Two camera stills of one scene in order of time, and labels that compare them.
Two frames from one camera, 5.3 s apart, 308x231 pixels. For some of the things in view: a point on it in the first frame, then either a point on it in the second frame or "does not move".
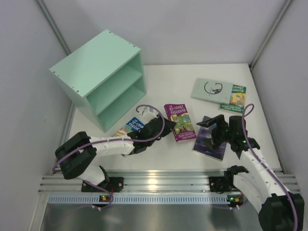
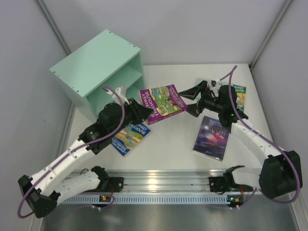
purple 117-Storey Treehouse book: (184, 130) to (165, 101)
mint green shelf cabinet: (104, 78) does not move
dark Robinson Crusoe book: (204, 144) does not move
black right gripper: (217, 130) to (202, 99)
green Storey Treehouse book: (237, 99) does not move
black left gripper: (158, 125) to (134, 109)
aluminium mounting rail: (160, 181) does not move
